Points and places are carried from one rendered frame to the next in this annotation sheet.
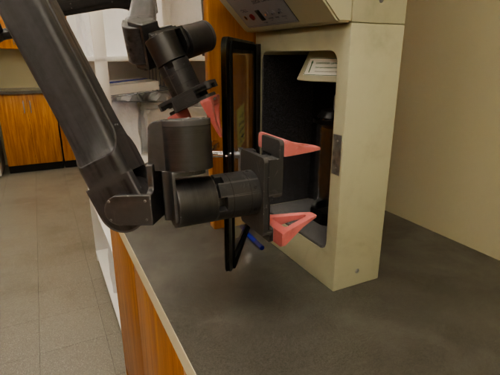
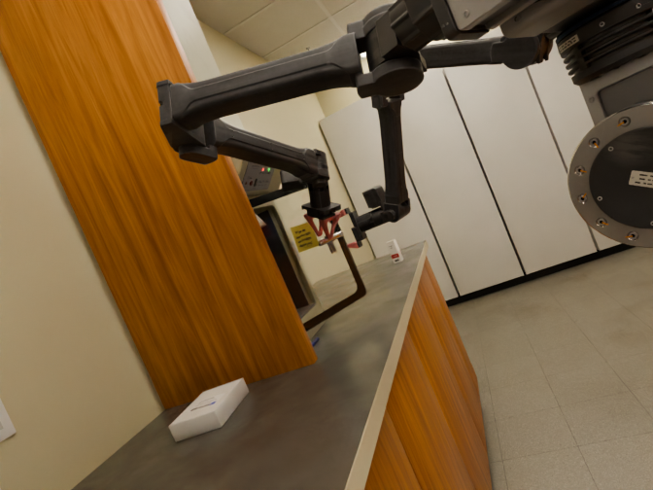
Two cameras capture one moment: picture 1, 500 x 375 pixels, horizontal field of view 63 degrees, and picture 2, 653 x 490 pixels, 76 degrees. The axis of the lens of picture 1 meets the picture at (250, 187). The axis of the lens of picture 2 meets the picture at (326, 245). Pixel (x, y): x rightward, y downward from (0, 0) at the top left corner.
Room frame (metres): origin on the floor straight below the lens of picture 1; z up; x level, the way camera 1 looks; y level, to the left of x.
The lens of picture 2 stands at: (1.61, 0.93, 1.25)
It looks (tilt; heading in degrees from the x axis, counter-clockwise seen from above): 3 degrees down; 225
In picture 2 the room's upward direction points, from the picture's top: 23 degrees counter-clockwise
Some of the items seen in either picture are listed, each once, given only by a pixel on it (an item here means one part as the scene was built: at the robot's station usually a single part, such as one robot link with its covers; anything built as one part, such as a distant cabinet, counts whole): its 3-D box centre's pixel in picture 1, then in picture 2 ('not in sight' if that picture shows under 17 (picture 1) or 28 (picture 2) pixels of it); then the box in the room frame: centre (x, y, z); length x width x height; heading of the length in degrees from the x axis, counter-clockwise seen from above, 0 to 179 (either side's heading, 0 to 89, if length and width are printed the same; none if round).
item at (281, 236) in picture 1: (286, 210); (350, 239); (0.53, -0.05, 1.16); 0.09 x 0.07 x 0.07; 117
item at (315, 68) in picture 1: (342, 65); not in sight; (0.85, -0.18, 1.34); 0.18 x 0.18 x 0.05
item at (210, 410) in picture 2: not in sight; (211, 407); (1.22, -0.03, 0.96); 0.16 x 0.12 x 0.04; 32
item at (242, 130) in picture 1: (241, 146); (305, 253); (0.80, 0.02, 1.19); 0.30 x 0.01 x 0.40; 171
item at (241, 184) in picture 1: (238, 193); (364, 223); (0.49, 0.01, 1.20); 0.07 x 0.07 x 0.10; 27
